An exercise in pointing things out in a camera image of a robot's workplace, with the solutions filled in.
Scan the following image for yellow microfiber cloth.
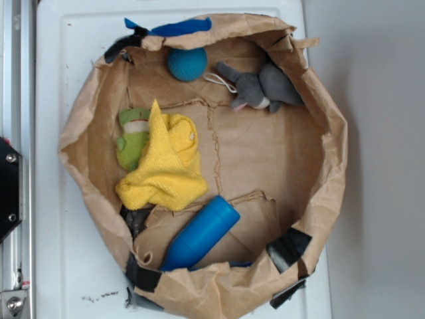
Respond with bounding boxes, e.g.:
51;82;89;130
116;100;209;211

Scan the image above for blue plastic bottle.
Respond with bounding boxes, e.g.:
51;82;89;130
160;195;240;272

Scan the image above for gray plush animal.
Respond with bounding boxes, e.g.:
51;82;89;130
216;61;303;114

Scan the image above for white plastic tray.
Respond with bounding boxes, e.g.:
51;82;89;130
35;0;333;319

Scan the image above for metal corner bracket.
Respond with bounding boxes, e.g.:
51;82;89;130
1;290;29;319

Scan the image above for black mounting plate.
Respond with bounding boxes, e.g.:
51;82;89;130
0;137;23;243

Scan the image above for green plush frog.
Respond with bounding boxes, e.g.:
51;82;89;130
116;108;150;171

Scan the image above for aluminum frame rail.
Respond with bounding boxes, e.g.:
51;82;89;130
1;1;37;318

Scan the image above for blue textured ball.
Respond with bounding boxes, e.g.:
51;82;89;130
167;48;207;82

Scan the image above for brown paper bag bin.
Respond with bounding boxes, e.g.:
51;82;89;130
59;13;347;318

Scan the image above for blue felt cloth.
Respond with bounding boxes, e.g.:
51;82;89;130
124;17;212;37

